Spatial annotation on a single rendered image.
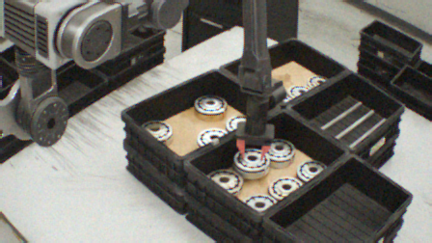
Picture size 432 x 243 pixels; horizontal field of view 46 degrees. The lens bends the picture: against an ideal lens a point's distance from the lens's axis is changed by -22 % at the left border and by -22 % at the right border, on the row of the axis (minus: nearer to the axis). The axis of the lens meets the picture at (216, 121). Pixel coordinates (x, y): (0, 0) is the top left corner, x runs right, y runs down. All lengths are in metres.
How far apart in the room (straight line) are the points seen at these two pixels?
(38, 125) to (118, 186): 0.57
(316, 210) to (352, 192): 0.15
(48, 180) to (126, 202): 0.31
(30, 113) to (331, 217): 0.90
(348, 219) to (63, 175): 0.97
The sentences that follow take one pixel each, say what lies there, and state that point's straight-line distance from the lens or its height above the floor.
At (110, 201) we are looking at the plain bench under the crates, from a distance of 1.92.
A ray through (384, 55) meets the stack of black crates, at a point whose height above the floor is 0.52.
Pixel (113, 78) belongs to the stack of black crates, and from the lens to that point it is 2.93.
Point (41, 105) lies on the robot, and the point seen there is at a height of 1.20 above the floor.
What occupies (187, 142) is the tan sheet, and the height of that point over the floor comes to 0.83.
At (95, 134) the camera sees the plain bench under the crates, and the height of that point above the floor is 0.70.
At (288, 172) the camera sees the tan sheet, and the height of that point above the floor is 0.83.
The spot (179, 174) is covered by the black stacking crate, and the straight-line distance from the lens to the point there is 1.75.
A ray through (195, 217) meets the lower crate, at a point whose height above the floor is 0.75.
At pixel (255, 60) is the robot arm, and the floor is 1.20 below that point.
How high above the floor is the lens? 2.00
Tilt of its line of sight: 35 degrees down
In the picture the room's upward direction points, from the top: 2 degrees clockwise
